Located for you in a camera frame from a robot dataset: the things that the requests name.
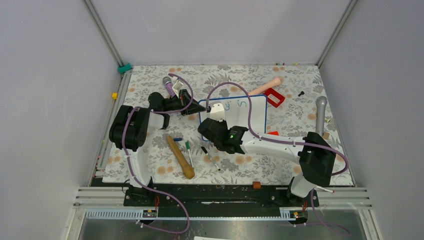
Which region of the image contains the brown cork cylinder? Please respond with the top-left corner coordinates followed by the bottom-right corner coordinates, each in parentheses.
top-left (252, 181), bottom-right (262, 190)

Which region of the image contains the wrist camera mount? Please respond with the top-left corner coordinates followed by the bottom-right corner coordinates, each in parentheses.
top-left (171, 80), bottom-right (184, 95)
top-left (206, 102), bottom-right (226, 122)

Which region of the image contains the silver grey microphone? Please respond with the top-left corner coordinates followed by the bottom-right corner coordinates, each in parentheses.
top-left (315, 96), bottom-right (328, 136)

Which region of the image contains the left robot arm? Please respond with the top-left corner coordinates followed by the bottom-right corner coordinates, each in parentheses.
top-left (109, 89), bottom-right (206, 153)

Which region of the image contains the purple patterned microphone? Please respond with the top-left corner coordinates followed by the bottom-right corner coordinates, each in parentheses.
top-left (162, 76), bottom-right (176, 98)

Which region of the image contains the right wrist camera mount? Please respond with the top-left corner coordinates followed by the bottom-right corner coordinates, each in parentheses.
top-left (206, 102), bottom-right (226, 122)

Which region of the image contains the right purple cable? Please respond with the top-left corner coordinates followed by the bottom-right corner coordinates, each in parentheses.
top-left (205, 82), bottom-right (351, 237)

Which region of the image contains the red-capped marker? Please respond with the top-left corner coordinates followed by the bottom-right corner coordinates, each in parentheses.
top-left (315, 185), bottom-right (335, 194)

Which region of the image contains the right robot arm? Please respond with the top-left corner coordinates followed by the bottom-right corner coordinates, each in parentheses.
top-left (197, 118), bottom-right (336, 206)

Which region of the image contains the small yellow block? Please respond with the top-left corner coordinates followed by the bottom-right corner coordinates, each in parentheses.
top-left (111, 92), bottom-right (118, 100)

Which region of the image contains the blue-framed whiteboard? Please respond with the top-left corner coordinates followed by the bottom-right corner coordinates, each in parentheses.
top-left (199, 94), bottom-right (268, 141)

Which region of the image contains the red rectangular tray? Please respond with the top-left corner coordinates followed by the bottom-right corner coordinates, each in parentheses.
top-left (263, 88), bottom-right (286, 108)

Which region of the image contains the red cube block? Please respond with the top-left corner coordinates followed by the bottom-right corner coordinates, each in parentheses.
top-left (268, 131), bottom-right (279, 136)

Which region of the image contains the teal corner clip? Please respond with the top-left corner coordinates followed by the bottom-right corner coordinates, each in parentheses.
top-left (117, 63), bottom-right (133, 74)

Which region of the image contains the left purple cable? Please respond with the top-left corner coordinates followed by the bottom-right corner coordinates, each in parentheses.
top-left (121, 72), bottom-right (195, 234)

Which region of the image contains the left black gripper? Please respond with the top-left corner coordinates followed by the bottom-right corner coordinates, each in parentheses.
top-left (162, 89), bottom-right (206, 117)

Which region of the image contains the green-capped marker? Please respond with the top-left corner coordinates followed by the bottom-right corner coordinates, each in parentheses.
top-left (185, 141), bottom-right (194, 169)

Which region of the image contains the floral patterned table mat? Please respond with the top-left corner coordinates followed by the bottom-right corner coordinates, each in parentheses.
top-left (101, 64), bottom-right (355, 186)

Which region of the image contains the small wooden cube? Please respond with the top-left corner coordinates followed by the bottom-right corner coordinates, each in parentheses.
top-left (322, 132), bottom-right (330, 140)

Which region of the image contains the purple cable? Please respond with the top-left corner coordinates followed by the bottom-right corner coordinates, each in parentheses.
top-left (205, 82), bottom-right (351, 237)
top-left (121, 72), bottom-right (195, 234)

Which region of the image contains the pink plastic cylinder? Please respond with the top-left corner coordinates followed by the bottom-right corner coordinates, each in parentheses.
top-left (248, 76), bottom-right (284, 96)

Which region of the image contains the black-capped marker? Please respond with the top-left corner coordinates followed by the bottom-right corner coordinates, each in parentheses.
top-left (200, 146), bottom-right (221, 171)

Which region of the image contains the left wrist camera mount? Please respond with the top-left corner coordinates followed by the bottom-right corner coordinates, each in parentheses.
top-left (171, 80), bottom-right (184, 95)

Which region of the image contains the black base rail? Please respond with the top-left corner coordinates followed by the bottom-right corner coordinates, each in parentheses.
top-left (123, 184), bottom-right (320, 218)

